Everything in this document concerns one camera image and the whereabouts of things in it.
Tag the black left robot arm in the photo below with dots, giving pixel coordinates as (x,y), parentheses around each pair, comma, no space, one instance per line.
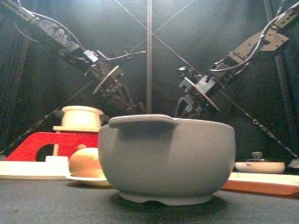
(46,26)

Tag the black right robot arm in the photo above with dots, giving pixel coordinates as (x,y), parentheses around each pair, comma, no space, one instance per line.
(256,43)

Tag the cream toy mixer bowl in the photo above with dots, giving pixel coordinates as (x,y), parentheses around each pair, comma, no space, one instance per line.
(80,117)

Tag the thin diagonal brace rod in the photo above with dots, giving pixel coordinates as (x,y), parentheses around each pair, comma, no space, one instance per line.
(248,118)
(50,113)

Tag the large grey toy pot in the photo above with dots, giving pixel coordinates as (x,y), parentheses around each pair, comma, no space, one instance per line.
(167,159)

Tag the round wooden toy food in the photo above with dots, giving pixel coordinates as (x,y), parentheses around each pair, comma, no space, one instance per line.
(85,162)

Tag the small white shallow bowl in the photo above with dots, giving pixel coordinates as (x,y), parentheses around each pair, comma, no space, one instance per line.
(259,167)

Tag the red toy stand mixer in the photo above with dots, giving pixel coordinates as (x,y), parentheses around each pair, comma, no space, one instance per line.
(42,144)

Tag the small white plate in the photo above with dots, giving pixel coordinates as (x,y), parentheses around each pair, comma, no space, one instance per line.
(88,180)

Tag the orange tray with white top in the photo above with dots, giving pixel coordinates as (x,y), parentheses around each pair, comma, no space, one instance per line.
(264,183)

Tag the white flat board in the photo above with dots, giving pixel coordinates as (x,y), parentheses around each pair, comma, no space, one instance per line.
(30,169)

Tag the vertical metal frame pole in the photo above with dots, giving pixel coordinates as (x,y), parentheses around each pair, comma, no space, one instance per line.
(148,58)

